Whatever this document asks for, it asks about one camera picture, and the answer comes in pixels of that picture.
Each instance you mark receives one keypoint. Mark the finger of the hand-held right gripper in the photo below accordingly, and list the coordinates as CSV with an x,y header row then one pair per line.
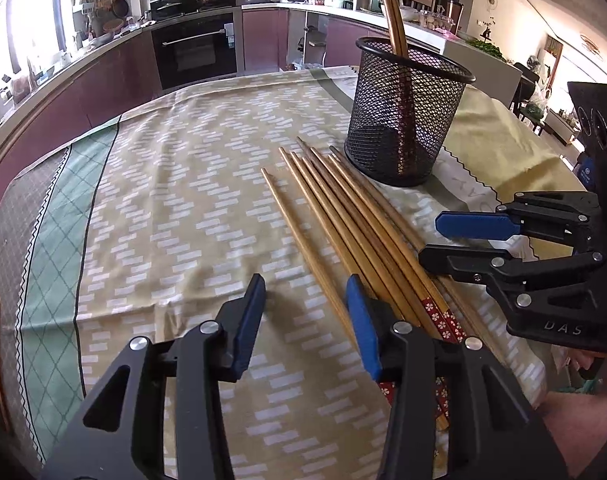
x,y
473,226
458,262

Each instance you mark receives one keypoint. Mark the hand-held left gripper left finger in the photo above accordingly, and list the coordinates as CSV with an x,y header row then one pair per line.
x,y
248,320

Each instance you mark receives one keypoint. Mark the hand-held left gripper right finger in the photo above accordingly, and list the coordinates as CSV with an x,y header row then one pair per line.
x,y
363,325

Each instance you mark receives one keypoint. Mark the bunch of wooden chopsticks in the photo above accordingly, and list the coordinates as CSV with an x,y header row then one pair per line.
x,y
363,240

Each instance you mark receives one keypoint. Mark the black mesh holder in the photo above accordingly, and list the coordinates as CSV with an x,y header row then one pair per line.
x,y
383,125

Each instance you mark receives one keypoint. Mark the person's right forearm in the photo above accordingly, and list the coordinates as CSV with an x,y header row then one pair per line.
x,y
578,420

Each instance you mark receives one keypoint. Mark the person's right hand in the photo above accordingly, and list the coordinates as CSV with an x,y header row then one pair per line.
x,y
581,360

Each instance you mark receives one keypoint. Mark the plain yellow tablecloth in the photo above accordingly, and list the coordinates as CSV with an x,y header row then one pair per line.
x,y
508,135

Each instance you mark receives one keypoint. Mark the dark dining chair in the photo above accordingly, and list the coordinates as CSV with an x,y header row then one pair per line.
x,y
526,82

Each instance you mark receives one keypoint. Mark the ceiling light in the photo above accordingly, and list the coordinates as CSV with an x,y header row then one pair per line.
x,y
591,45

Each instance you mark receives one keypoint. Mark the patterned beige tablecloth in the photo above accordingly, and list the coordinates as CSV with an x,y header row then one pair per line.
x,y
183,185

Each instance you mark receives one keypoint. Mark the green houseplant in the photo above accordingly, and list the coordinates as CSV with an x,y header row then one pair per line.
x,y
488,47

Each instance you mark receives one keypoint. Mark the long curved wooden chopstick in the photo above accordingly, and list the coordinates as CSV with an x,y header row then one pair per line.
x,y
386,10
395,10

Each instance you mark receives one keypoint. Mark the black built-in oven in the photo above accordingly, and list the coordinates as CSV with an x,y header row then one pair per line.
x,y
193,55

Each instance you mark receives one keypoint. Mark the purple kitchen cabinets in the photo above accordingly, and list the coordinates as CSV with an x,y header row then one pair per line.
x,y
108,75

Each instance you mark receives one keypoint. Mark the kitchen window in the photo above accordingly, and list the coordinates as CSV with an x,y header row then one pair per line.
x,y
28,20

